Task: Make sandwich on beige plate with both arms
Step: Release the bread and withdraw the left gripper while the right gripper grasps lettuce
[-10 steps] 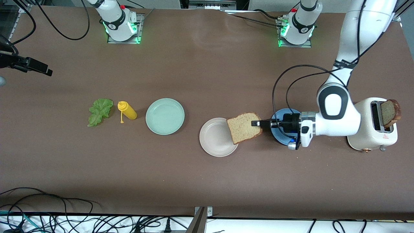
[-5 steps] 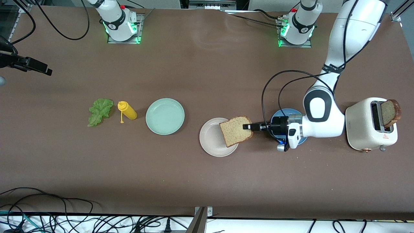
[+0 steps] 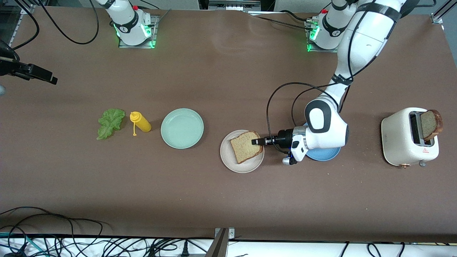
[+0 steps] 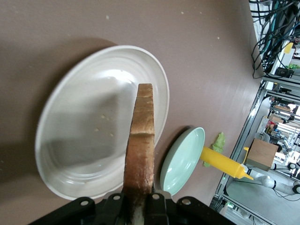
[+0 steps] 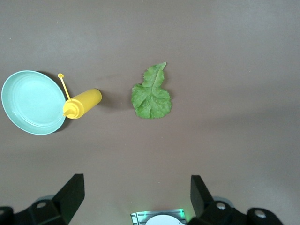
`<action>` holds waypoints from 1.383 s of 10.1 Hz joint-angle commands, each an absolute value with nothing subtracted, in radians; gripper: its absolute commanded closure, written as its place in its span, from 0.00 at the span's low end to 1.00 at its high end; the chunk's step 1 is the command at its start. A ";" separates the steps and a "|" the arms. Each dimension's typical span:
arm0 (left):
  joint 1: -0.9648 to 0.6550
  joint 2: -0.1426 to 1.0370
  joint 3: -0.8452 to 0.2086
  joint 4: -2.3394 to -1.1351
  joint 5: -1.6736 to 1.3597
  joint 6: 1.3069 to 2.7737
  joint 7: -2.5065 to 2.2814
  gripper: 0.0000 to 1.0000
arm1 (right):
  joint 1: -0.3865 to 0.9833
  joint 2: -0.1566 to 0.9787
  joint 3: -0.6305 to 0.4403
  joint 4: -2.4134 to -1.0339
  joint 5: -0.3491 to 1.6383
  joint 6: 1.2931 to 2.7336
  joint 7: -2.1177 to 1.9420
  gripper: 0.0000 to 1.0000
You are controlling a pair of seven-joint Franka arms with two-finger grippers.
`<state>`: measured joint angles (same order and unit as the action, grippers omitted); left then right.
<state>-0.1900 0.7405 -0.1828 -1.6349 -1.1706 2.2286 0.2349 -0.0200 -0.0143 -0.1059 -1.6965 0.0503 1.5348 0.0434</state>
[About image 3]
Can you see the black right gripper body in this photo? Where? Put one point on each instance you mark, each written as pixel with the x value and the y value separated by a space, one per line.
pixel 14 67

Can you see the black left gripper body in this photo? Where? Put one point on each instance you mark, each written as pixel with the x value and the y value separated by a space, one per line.
pixel 284 137

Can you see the brown bread slice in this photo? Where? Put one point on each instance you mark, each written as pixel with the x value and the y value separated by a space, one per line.
pixel 244 148
pixel 431 125

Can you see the green lettuce leaf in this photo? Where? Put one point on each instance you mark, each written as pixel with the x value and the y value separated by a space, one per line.
pixel 109 123

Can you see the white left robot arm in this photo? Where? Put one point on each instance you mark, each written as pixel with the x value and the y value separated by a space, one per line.
pixel 364 39

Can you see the beige plate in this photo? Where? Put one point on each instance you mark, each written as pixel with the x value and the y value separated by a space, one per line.
pixel 246 167

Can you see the blue plate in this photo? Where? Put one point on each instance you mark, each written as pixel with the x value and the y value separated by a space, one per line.
pixel 323 155

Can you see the mint green plate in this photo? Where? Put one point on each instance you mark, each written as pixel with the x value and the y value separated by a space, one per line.
pixel 182 128

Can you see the yellow mustard squeeze bottle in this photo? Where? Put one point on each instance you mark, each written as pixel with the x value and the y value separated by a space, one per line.
pixel 142 124

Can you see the cream white toaster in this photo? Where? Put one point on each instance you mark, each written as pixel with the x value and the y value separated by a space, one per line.
pixel 396 139

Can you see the black power plug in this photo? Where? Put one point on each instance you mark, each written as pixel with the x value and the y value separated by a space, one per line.
pixel 184 250

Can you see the aluminium corner bracket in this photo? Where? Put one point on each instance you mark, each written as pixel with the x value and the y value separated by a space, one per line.
pixel 29 10

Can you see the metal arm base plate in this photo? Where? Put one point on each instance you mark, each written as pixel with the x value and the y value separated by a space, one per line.
pixel 323 50
pixel 154 28

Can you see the aluminium beam with bracket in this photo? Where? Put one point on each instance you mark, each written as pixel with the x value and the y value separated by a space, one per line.
pixel 219 246

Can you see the grey metal frame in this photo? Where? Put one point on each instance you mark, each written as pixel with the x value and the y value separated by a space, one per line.
pixel 234 4

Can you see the aluminium frame profile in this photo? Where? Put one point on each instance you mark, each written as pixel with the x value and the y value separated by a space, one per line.
pixel 436 18

